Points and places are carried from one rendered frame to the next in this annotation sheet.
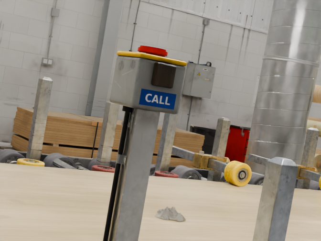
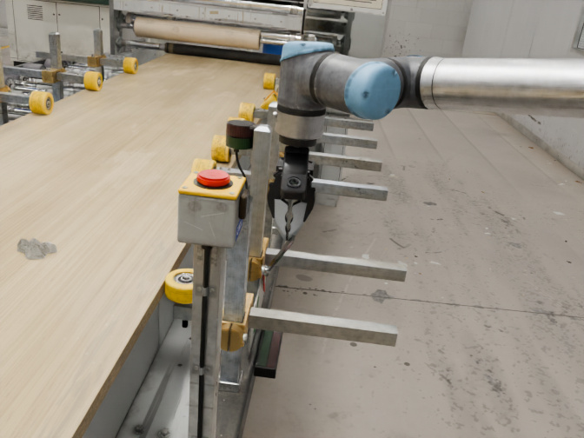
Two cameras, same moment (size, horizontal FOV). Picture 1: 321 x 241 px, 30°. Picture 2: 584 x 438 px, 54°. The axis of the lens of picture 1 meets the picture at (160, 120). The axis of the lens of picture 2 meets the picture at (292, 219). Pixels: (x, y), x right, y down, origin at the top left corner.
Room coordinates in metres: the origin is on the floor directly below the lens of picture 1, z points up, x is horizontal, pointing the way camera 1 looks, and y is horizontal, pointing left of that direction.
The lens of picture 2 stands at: (0.36, 0.52, 1.46)
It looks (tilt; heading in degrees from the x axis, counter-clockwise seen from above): 23 degrees down; 303
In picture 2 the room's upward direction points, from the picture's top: 6 degrees clockwise
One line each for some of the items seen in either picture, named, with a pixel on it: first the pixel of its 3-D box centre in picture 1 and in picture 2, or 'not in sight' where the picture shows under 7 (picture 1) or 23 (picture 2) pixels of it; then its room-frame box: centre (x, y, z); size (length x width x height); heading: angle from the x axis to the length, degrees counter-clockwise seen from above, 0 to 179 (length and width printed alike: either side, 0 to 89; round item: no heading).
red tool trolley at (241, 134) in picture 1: (247, 152); not in sight; (9.57, -1.45, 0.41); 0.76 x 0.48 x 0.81; 130
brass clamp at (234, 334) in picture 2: not in sight; (235, 320); (0.94, -0.22, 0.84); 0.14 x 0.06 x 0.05; 120
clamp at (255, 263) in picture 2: not in sight; (253, 257); (1.07, -0.43, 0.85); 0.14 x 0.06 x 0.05; 120
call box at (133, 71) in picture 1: (146, 84); (212, 211); (0.79, 0.03, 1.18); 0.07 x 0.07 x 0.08; 30
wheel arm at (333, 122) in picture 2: not in sight; (308, 118); (1.53, -1.34, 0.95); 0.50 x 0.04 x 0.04; 30
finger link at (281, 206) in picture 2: not in sight; (282, 215); (0.94, -0.35, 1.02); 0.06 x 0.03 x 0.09; 120
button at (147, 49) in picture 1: (152, 54); (213, 180); (0.79, 0.03, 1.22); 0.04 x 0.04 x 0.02
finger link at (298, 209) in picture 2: not in sight; (297, 216); (0.92, -0.37, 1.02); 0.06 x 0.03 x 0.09; 120
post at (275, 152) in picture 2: not in sight; (268, 192); (1.18, -0.63, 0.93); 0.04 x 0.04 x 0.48; 30
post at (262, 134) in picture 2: not in sight; (255, 229); (1.05, -0.41, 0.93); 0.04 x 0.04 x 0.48; 30
